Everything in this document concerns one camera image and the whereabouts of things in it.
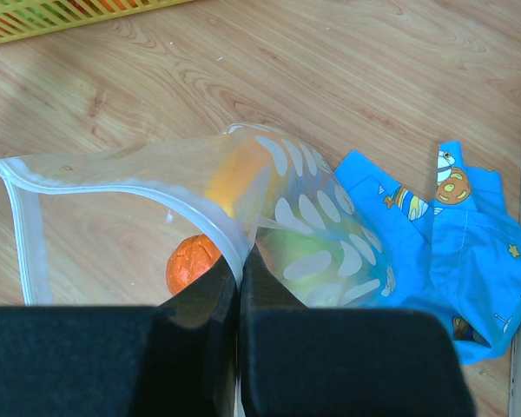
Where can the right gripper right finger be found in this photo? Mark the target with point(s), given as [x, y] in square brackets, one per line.
[300, 361]

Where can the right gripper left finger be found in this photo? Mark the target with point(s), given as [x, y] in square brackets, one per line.
[176, 359]

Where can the green toy cabbage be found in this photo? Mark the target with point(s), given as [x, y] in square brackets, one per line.
[339, 268]

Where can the rough orange toy tangerine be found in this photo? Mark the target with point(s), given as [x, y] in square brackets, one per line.
[192, 258]

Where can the clear dotted zip top bag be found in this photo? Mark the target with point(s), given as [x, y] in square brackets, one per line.
[99, 228]

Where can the yellow orange toy mango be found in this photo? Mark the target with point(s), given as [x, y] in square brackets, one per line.
[236, 174]

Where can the blue cartoon print cloth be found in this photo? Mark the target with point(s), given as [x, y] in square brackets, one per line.
[456, 256]

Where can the yellow plastic shopping basket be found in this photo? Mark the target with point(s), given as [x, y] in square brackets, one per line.
[20, 19]

